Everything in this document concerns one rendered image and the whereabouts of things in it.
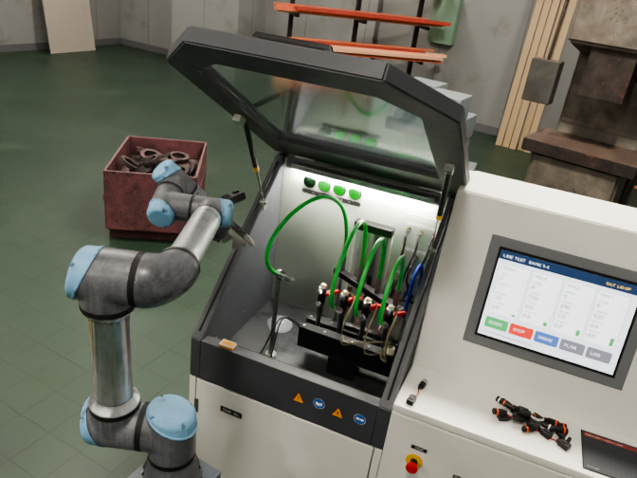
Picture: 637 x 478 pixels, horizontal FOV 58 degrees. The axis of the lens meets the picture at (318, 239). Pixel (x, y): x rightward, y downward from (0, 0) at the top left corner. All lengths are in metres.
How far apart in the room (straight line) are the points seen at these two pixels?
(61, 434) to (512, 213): 2.25
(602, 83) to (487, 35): 4.45
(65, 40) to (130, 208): 7.77
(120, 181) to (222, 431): 2.66
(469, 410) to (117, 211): 3.31
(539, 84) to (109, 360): 4.41
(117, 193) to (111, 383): 3.19
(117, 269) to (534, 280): 1.19
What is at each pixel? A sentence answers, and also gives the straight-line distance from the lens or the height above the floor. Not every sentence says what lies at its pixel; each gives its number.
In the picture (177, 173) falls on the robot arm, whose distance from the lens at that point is 1.65.
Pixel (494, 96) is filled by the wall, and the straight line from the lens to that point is 9.40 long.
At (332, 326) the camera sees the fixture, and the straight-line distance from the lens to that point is 2.06.
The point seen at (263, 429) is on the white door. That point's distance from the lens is 2.07.
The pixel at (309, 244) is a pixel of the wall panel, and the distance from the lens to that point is 2.26.
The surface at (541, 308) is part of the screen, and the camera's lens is 1.87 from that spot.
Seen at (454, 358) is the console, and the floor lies 1.04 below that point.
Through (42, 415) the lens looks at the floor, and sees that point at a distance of 3.20.
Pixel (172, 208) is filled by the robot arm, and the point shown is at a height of 1.50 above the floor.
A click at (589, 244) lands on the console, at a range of 1.84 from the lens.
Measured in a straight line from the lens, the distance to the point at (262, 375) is 1.93.
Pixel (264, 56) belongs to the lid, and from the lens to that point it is 1.25.
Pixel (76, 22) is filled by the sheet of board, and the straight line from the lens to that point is 12.21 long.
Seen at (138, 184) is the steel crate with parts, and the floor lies 0.49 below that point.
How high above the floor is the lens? 2.13
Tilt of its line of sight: 26 degrees down
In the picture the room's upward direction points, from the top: 8 degrees clockwise
